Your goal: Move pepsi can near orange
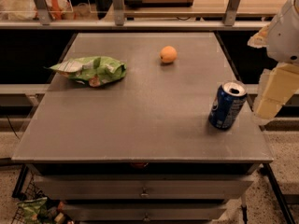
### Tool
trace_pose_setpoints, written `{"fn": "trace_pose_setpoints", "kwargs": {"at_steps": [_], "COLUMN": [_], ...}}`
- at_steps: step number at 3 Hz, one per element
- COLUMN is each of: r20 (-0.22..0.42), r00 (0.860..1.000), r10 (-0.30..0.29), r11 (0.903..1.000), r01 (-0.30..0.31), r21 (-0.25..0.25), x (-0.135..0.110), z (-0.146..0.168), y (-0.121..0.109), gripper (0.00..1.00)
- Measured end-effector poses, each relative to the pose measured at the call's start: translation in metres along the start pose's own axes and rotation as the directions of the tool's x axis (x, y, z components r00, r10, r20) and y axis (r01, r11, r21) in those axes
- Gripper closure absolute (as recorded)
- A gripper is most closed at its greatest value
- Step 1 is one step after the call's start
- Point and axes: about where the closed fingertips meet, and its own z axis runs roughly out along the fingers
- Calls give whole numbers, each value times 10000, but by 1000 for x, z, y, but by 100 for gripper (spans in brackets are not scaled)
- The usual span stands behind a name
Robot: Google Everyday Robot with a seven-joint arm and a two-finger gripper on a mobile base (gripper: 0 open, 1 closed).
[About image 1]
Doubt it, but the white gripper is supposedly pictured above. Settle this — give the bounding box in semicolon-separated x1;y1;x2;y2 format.
248;0;299;119

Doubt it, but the blue pepsi can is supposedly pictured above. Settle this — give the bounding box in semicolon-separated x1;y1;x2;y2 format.
208;80;247;130

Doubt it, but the orange fruit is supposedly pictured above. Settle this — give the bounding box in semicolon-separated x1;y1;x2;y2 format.
160;46;178;63

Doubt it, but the green chip bag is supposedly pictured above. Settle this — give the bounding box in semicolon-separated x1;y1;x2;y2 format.
50;56;126;88

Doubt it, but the orange white snack bag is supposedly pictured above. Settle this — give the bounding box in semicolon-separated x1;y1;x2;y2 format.
46;0;70;20

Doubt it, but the grey lower drawer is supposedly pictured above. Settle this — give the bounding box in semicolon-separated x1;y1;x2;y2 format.
63;203;226;221

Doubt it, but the grey drawer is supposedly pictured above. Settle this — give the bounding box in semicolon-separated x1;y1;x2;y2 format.
63;203;226;221
35;175;253;200

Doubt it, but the grey upper drawer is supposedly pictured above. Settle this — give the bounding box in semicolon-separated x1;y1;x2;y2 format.
35;175;253;200

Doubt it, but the clear plastic container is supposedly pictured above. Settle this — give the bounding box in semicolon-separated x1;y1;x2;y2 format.
0;0;94;23

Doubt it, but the green bag in basket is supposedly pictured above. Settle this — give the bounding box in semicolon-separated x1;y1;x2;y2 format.
18;197;50;224

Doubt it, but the black wire basket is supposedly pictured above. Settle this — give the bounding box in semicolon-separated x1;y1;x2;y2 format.
11;167;68;224

